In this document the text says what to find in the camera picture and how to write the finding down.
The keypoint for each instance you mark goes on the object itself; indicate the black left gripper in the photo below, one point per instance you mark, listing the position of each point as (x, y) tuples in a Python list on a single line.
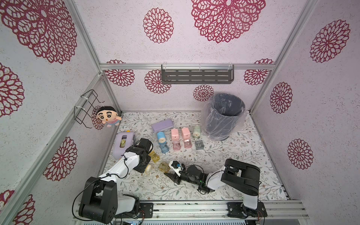
[(142, 169)]

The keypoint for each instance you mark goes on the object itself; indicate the yellow sharpener shavings tray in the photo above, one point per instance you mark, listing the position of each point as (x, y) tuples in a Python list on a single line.
[(154, 157)]

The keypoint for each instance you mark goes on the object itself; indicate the blue sharpener shavings tray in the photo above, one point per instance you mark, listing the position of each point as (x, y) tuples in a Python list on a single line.
[(164, 147)]

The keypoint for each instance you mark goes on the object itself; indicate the blue pencil sharpener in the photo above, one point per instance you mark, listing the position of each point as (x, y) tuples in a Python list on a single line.
[(161, 137)]

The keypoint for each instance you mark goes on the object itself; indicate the pink sharpener shavings tray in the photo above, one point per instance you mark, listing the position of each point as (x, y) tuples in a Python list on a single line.
[(187, 144)]

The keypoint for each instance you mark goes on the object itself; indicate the clear sharpener shavings tray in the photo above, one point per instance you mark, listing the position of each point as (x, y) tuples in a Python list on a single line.
[(199, 145)]

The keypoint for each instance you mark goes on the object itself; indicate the pink pencil sharpener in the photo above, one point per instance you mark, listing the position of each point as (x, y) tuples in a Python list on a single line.
[(186, 135), (175, 134)]

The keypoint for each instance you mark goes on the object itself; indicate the green pencil sharpener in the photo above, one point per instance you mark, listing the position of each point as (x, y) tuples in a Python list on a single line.
[(196, 133)]

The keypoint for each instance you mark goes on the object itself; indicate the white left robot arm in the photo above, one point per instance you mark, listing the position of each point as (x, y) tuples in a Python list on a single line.
[(100, 201)]

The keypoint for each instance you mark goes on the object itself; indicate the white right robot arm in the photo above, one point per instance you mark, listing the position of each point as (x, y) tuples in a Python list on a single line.
[(241, 176)]

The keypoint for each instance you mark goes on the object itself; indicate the purple pencil case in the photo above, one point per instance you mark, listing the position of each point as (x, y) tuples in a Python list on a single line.
[(162, 125)]

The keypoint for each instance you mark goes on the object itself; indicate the purple tissue box holder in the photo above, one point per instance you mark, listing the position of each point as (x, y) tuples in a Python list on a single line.
[(123, 141)]

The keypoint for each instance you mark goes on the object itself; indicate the Shin-chan plush doll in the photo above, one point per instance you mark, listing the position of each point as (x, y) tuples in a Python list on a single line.
[(108, 116)]

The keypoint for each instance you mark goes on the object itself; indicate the grey trash bin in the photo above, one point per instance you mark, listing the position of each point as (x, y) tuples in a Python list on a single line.
[(225, 115)]

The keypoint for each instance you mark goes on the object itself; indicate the clear plastic bin liner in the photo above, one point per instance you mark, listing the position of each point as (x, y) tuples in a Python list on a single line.
[(222, 121)]

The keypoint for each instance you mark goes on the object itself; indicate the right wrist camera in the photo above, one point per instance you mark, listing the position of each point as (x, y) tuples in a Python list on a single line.
[(177, 167)]

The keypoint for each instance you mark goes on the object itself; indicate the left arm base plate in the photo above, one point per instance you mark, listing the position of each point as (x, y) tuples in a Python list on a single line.
[(141, 210)]

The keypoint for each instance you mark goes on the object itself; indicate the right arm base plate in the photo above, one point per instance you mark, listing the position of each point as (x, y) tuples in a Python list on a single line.
[(238, 210)]

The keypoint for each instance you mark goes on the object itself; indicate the black wire wall basket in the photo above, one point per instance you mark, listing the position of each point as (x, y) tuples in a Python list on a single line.
[(80, 113)]

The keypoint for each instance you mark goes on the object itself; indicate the grey wall shelf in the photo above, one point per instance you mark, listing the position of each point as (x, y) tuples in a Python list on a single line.
[(197, 74)]

